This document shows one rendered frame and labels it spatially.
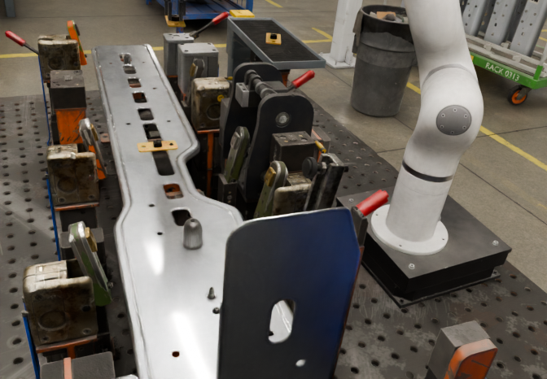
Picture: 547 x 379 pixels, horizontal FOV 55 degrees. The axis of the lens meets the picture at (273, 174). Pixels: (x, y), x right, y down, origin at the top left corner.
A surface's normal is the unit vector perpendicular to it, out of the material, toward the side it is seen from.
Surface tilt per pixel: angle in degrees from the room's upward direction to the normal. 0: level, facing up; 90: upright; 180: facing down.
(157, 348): 0
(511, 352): 0
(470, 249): 2
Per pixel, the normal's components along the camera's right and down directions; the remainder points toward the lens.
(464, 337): 0.10, -0.85
